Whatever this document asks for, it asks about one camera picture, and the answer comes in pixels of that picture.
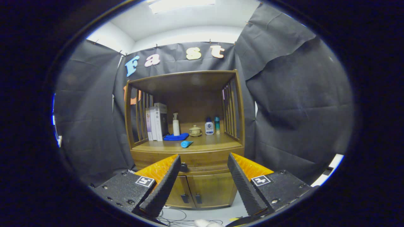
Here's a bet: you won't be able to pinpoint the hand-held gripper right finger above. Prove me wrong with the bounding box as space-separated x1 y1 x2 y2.
227 153 316 220

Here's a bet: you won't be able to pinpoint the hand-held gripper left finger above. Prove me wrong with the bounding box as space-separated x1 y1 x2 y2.
92 154 182 220

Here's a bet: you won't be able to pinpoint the wooden drawer with black knob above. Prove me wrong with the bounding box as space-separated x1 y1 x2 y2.
131 150 245 176

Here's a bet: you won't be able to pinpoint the wooden cabinet door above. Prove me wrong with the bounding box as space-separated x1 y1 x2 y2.
187 172 238 209
165 176 192 209

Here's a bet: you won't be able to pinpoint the wooden countertop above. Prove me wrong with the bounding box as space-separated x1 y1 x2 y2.
132 134 243 154

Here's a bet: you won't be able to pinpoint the wooden cabinet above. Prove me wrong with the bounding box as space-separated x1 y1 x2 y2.
124 70 246 210

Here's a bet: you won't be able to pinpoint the blue folded cloth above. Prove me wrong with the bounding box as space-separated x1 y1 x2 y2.
163 133 189 141

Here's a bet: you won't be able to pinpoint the white pump bottle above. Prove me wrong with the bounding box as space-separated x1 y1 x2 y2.
172 113 180 136

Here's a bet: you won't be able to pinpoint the thin pink white book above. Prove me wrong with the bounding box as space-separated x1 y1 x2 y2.
146 108 153 141

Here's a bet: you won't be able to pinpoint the large book with portrait cover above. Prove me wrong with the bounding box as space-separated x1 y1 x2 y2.
154 103 169 141

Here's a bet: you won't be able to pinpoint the black floor cables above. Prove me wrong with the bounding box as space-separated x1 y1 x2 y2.
158 207 223 227

